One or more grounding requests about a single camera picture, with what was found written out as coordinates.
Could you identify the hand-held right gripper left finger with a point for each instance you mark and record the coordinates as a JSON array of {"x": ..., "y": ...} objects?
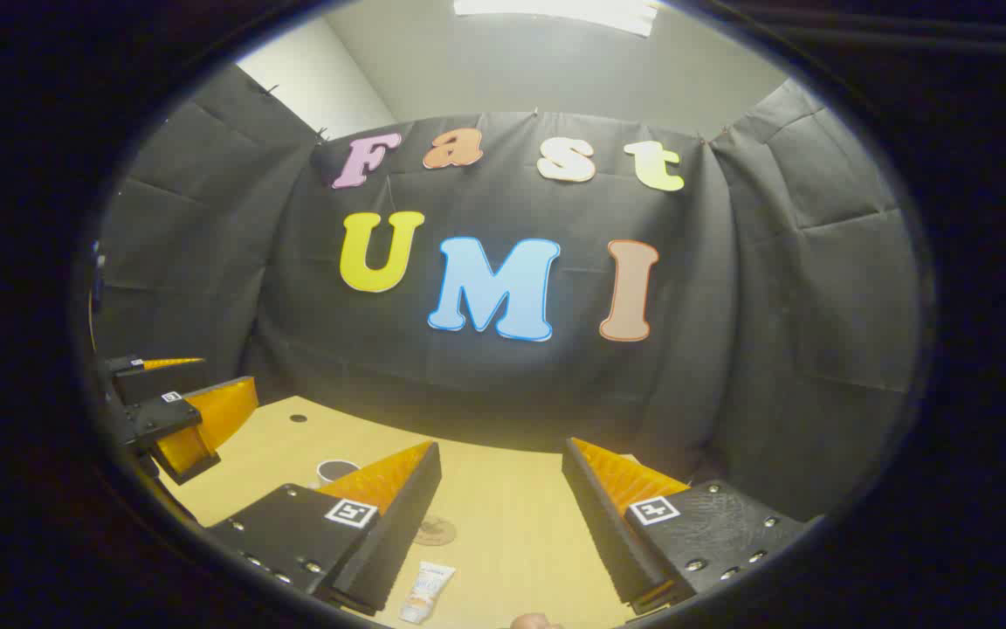
[{"x": 407, "y": 515}]

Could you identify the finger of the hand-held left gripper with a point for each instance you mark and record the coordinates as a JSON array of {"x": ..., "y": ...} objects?
[
  {"x": 158, "y": 382},
  {"x": 162, "y": 421}
]

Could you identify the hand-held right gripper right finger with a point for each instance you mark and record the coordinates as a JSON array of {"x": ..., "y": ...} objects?
[{"x": 599, "y": 524}]

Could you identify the round cork coaster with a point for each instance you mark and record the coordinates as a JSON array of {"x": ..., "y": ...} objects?
[{"x": 435, "y": 531}]

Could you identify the white toothpaste tube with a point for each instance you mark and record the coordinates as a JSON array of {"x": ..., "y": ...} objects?
[{"x": 426, "y": 592}]

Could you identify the wooden desktop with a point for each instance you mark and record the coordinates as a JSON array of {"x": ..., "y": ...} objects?
[{"x": 512, "y": 524}]

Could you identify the ceiling light panel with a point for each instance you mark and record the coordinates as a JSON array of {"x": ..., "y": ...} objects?
[{"x": 555, "y": 12}]

